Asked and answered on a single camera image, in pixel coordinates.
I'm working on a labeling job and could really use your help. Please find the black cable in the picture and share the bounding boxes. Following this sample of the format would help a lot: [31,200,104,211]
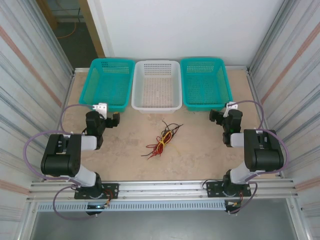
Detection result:
[140,139,166,157]
[161,119,176,137]

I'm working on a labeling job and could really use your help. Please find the teal plastic basket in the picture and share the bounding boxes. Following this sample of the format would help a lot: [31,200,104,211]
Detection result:
[179,57,234,113]
[78,58,136,113]

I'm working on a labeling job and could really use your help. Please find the white plastic basket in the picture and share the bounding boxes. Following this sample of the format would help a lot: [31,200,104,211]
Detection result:
[131,59,183,115]

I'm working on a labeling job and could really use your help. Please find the wooden furniture piece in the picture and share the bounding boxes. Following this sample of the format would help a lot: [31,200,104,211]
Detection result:
[36,0,59,31]

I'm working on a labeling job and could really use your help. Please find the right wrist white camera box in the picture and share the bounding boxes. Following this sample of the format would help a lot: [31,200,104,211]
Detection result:
[223,101,239,118]

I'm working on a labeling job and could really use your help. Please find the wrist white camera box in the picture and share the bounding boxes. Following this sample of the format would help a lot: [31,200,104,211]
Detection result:
[223,101,239,118]
[91,102,109,120]

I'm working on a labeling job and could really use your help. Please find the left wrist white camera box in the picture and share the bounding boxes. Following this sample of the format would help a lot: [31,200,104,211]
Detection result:
[91,102,109,120]

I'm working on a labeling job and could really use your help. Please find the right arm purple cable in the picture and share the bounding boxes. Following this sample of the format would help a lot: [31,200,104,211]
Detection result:
[226,99,290,215]

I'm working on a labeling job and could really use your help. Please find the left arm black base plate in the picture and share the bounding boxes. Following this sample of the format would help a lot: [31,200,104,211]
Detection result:
[74,183,120,200]

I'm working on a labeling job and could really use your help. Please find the left base red black wires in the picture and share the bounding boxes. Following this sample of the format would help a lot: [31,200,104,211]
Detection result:
[103,188,119,207]

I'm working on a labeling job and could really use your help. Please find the base red black wires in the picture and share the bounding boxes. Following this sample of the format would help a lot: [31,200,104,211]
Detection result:
[233,191,245,208]
[103,188,119,207]

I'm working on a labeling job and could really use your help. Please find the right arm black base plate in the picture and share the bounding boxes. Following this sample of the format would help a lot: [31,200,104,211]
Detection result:
[206,180,252,198]

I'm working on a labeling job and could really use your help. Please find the right base red black wires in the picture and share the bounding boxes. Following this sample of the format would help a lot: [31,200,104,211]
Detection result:
[233,191,245,208]

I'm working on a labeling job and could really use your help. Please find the aluminium mounting rail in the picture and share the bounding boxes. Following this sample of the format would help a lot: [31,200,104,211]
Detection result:
[28,177,300,202]

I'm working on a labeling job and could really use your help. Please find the wooden door frame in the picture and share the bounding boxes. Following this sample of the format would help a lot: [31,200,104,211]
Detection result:
[78,0,106,60]

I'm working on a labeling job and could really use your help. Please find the grey slotted cable duct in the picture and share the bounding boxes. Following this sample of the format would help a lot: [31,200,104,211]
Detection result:
[36,199,227,213]

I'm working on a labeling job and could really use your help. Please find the orange floor cable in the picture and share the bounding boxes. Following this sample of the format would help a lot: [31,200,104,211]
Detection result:
[57,21,79,40]

